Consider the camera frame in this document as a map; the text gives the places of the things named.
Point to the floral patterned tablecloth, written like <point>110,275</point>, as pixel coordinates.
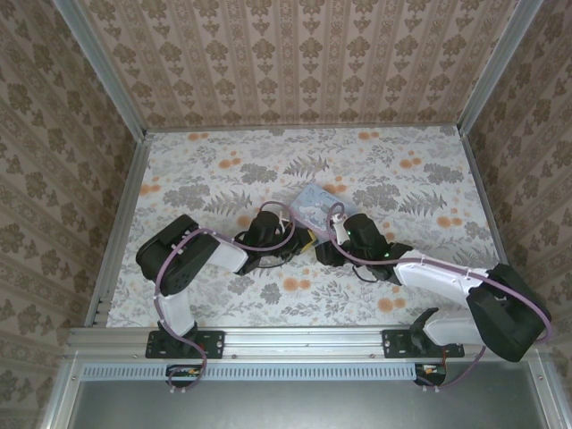
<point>223,179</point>

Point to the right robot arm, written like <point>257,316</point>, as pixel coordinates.
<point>505,313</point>

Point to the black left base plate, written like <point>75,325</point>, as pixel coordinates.
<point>214,344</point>

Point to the aluminium frame post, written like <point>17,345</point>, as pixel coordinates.
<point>496,67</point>
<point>98,67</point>

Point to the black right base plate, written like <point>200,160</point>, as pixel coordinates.
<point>397,344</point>

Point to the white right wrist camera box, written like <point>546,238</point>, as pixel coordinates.
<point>337,225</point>

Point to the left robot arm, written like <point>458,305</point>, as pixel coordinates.
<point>179,259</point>

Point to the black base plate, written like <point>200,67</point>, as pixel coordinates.
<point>214,344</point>
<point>397,344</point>

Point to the aluminium side rail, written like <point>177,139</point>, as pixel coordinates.
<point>491,201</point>
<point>120,223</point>

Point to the blue cartoon tin box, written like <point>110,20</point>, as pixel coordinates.
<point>313,205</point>

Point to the small electronics board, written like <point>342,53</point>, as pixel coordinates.
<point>431,371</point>
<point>183,372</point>

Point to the grey metal sheet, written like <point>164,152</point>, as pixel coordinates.
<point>304,406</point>

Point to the aluminium mounting rail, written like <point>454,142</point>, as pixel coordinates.
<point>304,342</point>

